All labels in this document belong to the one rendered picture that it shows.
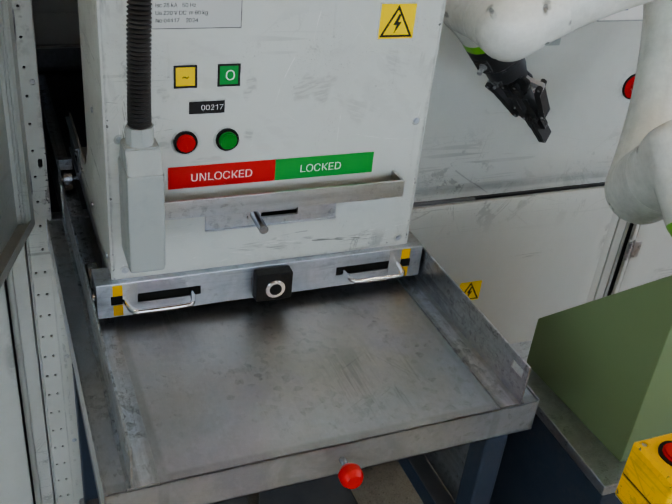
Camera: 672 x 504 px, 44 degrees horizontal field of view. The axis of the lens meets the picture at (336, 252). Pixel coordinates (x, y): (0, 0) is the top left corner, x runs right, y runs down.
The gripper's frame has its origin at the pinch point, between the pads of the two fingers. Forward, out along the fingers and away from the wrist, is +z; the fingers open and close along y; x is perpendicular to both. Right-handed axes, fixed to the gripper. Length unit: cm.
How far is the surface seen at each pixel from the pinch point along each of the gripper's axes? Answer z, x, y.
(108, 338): -48, -80, -15
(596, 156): 29.3, 13.9, -3.7
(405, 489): 68, -70, -33
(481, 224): 21.8, -13.2, -17.6
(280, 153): -49, -44, -2
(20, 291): -41, -79, -57
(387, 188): -35, -39, 7
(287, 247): -35, -53, -5
